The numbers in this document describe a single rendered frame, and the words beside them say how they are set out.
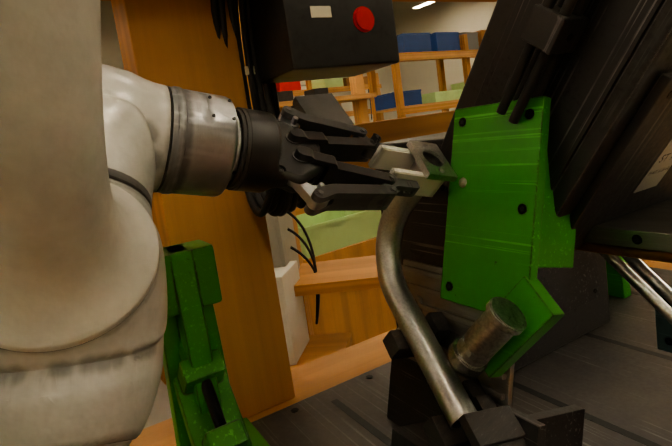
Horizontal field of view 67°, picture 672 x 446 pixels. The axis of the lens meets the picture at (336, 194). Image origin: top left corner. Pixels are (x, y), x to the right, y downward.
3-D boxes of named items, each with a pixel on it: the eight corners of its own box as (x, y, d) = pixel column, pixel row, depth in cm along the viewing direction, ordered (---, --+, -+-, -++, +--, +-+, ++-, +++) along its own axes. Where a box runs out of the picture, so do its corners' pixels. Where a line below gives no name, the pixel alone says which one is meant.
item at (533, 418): (591, 504, 50) (599, 411, 50) (530, 529, 45) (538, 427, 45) (440, 414, 69) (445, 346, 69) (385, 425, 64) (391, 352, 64)
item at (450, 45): (543, 193, 704) (527, 26, 676) (416, 233, 569) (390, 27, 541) (510, 192, 749) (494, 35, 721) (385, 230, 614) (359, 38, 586)
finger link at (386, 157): (369, 168, 55) (366, 163, 56) (418, 174, 59) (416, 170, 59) (382, 148, 54) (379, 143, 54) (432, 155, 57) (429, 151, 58)
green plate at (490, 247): (580, 320, 50) (597, 108, 50) (524, 326, 46) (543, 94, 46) (491, 296, 60) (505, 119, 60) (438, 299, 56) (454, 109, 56)
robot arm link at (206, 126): (168, 63, 42) (236, 77, 45) (147, 143, 48) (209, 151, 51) (178, 133, 37) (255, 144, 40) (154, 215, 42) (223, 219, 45)
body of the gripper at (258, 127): (248, 148, 40) (347, 161, 45) (231, 85, 46) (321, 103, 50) (222, 211, 45) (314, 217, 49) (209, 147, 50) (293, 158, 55)
